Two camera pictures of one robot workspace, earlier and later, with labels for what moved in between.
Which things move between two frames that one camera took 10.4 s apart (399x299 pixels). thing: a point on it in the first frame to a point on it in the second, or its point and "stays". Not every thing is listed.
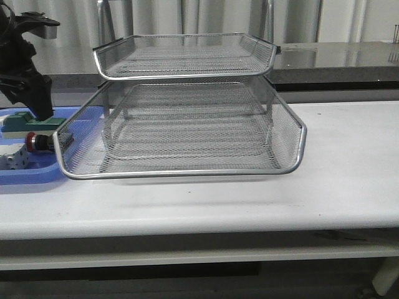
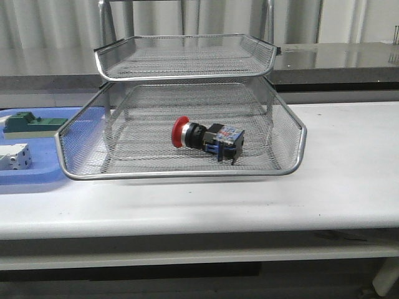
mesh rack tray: (152, 56) stays
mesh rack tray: (137, 128) stays
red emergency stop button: (38, 142) to (225, 142)
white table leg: (387, 275) stays
